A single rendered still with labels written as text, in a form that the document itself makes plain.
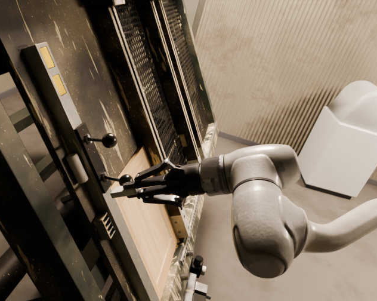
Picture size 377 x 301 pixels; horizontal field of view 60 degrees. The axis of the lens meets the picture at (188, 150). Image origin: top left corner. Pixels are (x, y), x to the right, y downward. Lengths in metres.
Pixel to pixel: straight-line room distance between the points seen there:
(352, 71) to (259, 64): 1.16
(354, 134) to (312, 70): 1.00
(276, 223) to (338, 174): 3.85
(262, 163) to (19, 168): 0.48
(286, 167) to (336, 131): 3.44
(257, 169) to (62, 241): 0.45
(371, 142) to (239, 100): 1.70
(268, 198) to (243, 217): 0.06
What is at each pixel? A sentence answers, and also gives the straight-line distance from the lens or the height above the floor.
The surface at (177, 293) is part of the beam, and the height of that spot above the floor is 0.86.
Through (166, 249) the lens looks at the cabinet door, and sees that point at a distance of 1.43.
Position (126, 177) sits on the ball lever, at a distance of 0.87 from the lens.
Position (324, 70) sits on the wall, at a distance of 4.66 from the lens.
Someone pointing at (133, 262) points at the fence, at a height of 1.13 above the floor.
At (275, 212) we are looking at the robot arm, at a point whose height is 1.63.
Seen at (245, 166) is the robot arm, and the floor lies 1.64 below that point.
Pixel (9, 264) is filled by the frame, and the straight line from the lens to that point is 1.62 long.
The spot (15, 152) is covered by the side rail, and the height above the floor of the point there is 1.56.
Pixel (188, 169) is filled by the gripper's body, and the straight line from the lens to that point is 0.75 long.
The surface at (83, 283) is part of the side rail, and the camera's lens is 0.86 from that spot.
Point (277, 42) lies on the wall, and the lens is 4.48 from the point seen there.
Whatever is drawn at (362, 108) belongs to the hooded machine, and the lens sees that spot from 4.16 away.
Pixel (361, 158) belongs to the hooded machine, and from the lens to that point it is 4.41.
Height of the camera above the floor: 1.96
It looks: 28 degrees down
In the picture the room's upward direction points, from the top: 18 degrees clockwise
